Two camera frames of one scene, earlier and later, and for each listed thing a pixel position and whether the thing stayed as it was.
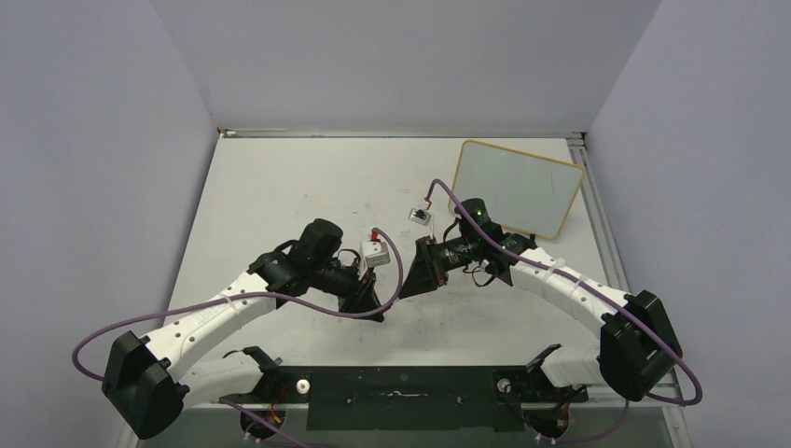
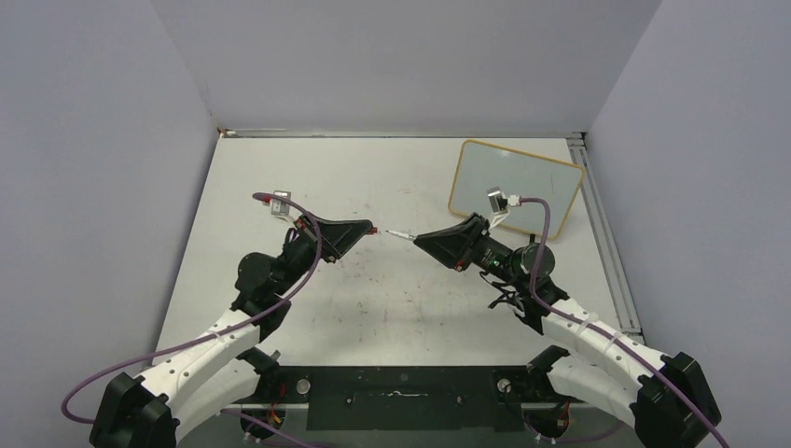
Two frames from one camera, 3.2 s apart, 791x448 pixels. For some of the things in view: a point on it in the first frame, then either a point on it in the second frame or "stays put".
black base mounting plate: (410, 398) stays put
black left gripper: (360, 295) → (338, 236)
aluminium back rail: (313, 133) stays put
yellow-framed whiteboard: (522, 191) stays put
